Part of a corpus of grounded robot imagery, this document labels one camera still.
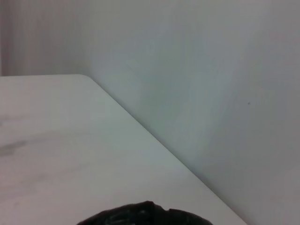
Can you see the black round teapot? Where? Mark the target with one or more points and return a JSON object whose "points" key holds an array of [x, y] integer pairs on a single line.
{"points": [[140, 215]]}

